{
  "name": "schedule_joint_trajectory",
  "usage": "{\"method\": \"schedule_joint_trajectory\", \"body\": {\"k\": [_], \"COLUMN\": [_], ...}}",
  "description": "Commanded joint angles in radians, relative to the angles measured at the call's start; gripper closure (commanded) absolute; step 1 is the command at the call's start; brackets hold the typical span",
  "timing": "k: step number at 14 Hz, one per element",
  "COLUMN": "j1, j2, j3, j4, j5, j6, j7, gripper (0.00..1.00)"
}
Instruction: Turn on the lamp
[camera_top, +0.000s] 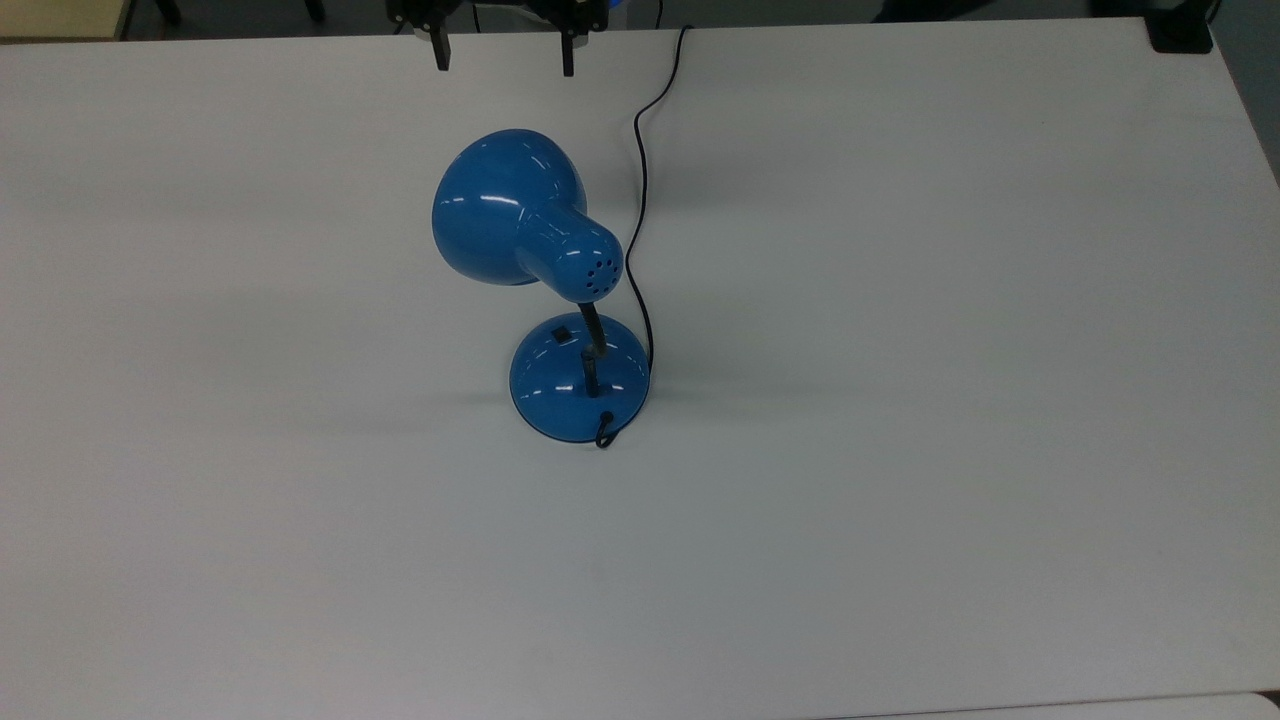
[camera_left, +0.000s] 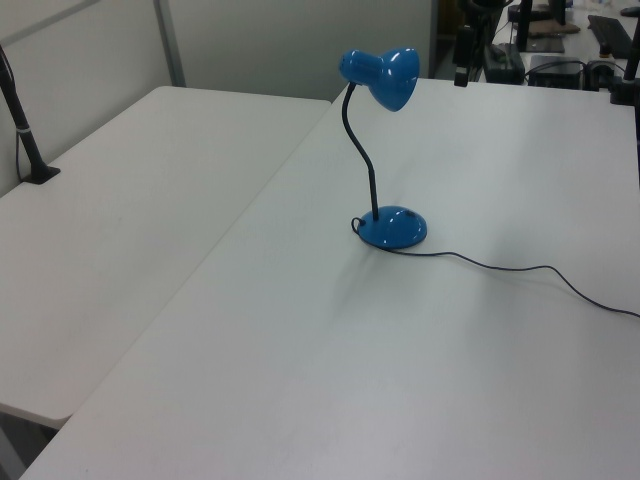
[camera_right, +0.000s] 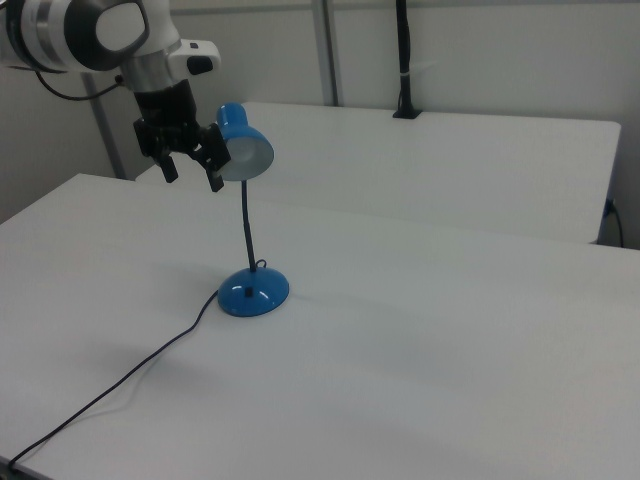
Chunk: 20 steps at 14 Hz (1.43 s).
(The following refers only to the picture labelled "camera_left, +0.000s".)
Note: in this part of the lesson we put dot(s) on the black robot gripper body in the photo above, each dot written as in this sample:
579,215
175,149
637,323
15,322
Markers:
466,45

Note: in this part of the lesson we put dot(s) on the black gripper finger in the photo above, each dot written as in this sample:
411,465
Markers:
465,77
458,77

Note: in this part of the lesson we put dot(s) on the blue gooseneck desk lamp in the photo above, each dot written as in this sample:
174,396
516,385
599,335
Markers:
395,232

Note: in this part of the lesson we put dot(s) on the black monitor stand pole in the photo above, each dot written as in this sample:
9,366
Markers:
524,25

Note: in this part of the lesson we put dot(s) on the black electronics box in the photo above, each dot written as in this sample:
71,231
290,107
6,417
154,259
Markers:
555,72

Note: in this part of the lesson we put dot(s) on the black camera stand with clamp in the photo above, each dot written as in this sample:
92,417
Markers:
623,90

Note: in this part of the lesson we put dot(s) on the grey partition post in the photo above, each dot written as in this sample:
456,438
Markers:
170,45

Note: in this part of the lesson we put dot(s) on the black clamped camera pole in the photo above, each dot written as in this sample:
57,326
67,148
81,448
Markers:
26,137

